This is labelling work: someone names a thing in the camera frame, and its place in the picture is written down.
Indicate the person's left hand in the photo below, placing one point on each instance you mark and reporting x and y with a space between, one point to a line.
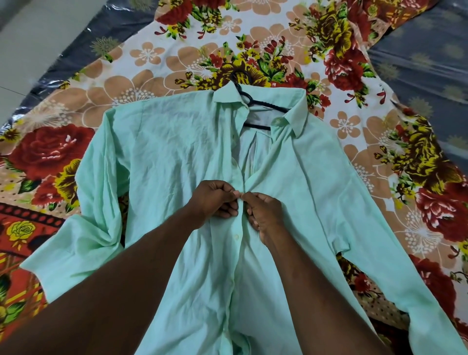
206 201

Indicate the person's right hand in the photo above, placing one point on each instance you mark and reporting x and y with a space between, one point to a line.
267 215

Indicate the person's left thumb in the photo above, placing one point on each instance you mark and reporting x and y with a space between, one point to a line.
226 188

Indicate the person's right thumb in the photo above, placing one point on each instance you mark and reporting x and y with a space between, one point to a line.
252 197

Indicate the mint green button shirt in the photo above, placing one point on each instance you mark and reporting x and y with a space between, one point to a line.
175 146

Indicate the person's left forearm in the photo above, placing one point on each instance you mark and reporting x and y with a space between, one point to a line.
109 292

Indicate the person's right forearm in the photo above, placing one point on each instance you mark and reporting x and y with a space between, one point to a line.
314 300

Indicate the black clothes hanger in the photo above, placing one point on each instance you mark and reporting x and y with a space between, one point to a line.
252 102

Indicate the floral bedsheet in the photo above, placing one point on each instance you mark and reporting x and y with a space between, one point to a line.
164 62

